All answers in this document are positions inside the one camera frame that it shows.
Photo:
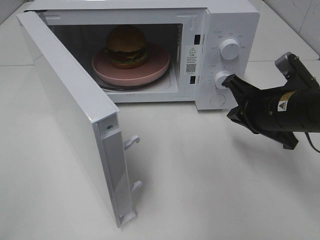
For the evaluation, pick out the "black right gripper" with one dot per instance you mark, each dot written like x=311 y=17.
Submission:
x=275 y=113

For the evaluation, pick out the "round white door button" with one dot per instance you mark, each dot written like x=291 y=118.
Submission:
x=218 y=101

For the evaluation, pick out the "white timer knob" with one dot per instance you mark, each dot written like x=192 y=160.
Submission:
x=219 y=79

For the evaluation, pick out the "pink round plate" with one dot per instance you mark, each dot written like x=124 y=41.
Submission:
x=156 y=65

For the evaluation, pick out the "burger with lettuce and cheese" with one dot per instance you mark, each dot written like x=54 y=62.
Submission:
x=126 y=47

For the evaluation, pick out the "white microwave door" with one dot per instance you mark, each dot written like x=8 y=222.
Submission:
x=86 y=114

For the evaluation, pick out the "upper white power knob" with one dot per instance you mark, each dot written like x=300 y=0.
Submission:
x=229 y=48

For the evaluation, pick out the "white microwave oven body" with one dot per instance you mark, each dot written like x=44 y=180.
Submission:
x=83 y=26

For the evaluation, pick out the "warning label sticker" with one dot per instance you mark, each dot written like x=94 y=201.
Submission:
x=191 y=59

